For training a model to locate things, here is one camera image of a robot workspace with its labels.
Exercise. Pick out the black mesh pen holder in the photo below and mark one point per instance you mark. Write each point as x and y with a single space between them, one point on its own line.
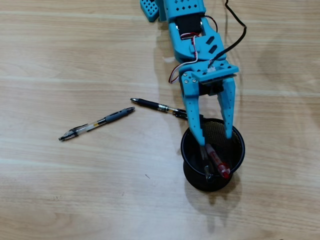
212 183

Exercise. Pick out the teal robot base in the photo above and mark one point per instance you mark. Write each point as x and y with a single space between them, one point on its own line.
150 10

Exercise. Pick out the red gel pen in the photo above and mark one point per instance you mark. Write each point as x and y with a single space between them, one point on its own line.
220 166

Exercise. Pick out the clear pen with black cap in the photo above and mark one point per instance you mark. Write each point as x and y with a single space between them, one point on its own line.
207 172

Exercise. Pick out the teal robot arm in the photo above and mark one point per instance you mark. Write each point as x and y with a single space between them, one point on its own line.
185 50

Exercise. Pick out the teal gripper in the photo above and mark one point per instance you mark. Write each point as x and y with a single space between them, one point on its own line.
190 86

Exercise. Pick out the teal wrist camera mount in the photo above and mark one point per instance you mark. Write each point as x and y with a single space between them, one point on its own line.
220 74

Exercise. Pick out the clear pen with grey grip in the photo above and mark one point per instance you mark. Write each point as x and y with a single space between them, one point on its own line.
115 116

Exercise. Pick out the black pen with silver tip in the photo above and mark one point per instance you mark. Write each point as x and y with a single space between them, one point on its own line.
150 103

